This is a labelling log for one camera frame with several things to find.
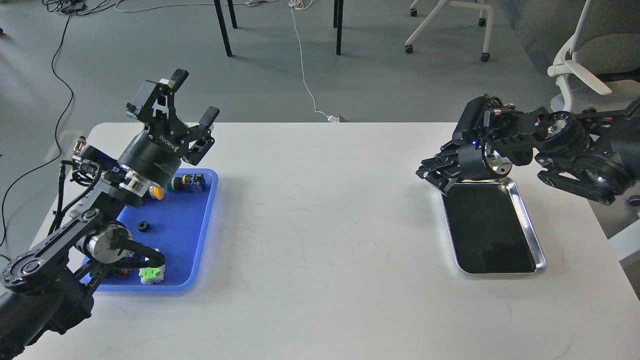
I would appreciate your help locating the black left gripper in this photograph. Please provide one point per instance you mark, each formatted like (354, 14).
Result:
(158, 156)

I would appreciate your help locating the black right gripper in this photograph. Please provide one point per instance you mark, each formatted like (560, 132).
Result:
(476, 161)

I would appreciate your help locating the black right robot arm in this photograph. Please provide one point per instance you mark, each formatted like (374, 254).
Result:
(591, 154)

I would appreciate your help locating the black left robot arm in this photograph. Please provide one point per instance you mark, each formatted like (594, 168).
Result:
(51, 286)

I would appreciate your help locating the silver metal tray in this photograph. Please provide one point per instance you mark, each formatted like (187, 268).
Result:
(490, 230)

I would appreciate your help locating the blue plastic tray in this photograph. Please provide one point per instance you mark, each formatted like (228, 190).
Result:
(178, 229)

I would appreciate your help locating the green and blue push button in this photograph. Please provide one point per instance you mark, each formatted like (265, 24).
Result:
(189, 183)

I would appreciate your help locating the yellow push button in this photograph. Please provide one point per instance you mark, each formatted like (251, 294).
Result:
(156, 193)

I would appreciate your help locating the black table leg left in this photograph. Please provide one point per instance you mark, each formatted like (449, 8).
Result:
(222, 23)

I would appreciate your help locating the black table leg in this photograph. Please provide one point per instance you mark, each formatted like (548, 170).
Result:
(222, 23)
(338, 10)

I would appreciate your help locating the green and grey push button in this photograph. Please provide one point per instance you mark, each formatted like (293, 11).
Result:
(152, 276)

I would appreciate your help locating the white office chair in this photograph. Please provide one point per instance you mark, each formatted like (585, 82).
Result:
(598, 66)

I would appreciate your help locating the black table leg right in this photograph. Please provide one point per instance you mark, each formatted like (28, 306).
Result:
(338, 10)

